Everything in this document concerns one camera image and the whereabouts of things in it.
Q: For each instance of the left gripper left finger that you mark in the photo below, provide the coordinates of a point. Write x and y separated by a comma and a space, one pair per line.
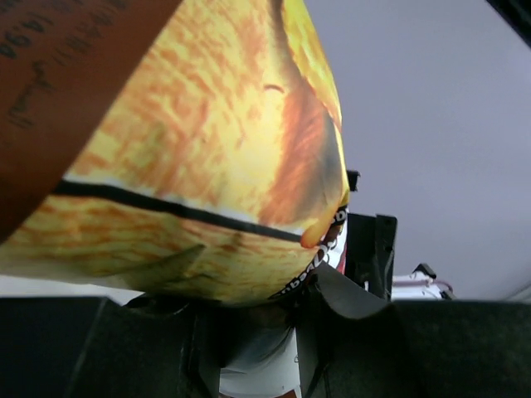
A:
94, 347

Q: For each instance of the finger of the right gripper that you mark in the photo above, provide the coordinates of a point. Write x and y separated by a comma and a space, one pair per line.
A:
370, 252

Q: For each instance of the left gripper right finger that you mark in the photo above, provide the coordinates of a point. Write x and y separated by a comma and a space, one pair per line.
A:
354, 344

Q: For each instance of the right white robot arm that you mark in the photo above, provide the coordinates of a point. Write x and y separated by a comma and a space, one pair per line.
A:
421, 283

